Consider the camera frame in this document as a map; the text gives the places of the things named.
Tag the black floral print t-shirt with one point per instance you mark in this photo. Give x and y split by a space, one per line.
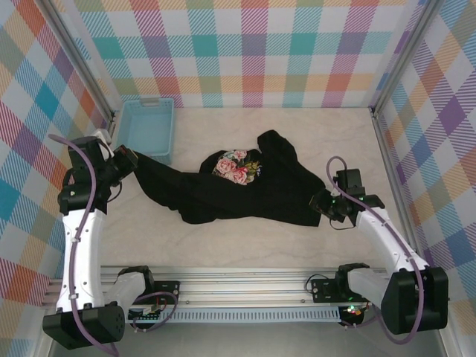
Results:
223 201

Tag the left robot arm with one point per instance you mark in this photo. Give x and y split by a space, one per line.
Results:
93 267

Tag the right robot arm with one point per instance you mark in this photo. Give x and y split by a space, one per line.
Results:
372 230

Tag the light blue plastic basket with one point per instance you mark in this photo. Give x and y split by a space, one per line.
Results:
145 130

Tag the small electronics board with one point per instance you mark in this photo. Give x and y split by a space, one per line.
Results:
353 312
143 316

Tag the grey metal sheet panel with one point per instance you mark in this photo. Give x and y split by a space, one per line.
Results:
241 342

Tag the aluminium side rail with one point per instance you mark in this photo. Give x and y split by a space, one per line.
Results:
386 148
111 121

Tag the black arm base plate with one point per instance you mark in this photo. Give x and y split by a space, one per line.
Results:
167 290
323 290

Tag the aluminium frame post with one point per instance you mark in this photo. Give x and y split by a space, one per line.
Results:
83 56
404 56

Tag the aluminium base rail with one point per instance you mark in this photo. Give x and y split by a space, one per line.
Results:
241 288

